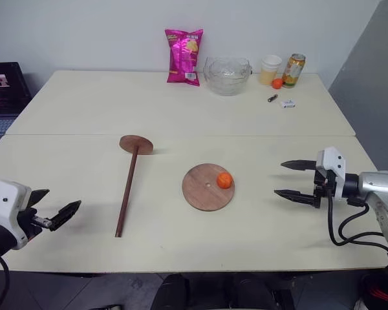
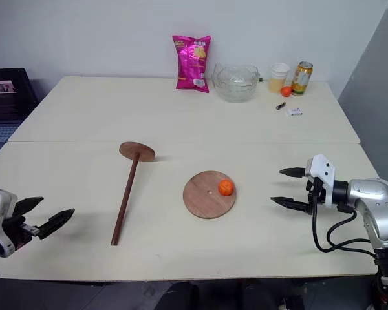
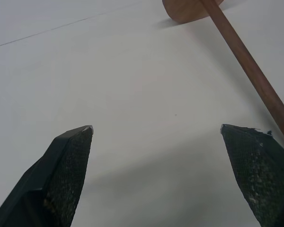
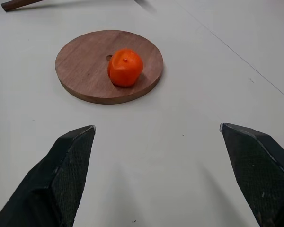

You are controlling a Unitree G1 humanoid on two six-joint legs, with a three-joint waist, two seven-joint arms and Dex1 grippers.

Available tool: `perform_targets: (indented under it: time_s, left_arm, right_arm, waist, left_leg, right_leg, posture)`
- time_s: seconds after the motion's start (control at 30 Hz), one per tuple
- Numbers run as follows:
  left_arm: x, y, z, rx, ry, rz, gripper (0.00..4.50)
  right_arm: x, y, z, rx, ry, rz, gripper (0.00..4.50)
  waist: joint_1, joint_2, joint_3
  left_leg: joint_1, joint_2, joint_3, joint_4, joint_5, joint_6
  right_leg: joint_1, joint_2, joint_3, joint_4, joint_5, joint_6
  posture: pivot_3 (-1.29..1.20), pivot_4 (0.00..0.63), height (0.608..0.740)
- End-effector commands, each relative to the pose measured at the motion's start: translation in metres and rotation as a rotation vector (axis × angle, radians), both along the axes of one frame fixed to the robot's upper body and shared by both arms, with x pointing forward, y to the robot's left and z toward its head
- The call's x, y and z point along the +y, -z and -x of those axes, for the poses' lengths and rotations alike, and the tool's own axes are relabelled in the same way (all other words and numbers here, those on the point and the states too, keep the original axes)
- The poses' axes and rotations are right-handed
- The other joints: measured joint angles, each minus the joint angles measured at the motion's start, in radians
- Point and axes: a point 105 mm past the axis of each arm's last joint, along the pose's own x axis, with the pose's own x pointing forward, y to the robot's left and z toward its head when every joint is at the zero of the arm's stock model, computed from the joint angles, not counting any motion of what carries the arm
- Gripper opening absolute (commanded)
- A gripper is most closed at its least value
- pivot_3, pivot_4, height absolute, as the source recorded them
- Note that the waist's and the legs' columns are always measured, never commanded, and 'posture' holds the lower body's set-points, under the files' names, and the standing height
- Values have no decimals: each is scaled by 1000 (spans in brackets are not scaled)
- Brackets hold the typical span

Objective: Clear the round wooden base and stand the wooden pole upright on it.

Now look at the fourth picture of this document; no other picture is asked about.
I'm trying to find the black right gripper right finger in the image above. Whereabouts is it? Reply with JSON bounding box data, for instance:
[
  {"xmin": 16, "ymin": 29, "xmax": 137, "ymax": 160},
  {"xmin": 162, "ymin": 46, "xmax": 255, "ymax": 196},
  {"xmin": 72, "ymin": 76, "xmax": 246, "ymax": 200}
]
[{"xmin": 219, "ymin": 122, "xmax": 284, "ymax": 227}]

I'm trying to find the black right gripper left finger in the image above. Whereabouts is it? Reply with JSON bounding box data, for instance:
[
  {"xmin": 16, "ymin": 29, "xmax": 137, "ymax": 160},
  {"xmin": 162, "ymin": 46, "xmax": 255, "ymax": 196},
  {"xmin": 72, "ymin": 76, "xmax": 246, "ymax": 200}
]
[{"xmin": 0, "ymin": 125, "xmax": 97, "ymax": 227}]

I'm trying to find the round wooden board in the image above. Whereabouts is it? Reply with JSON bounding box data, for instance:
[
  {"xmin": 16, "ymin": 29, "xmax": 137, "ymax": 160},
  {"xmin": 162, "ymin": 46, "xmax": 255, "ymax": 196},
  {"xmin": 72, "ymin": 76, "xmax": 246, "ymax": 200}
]
[{"xmin": 54, "ymin": 30, "xmax": 164, "ymax": 105}]

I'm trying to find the brown wooden stick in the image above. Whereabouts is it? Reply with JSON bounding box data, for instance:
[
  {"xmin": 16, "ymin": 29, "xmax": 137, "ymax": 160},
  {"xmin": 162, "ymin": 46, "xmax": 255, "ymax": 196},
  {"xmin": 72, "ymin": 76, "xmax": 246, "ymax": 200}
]
[{"xmin": 0, "ymin": 0, "xmax": 44, "ymax": 12}]

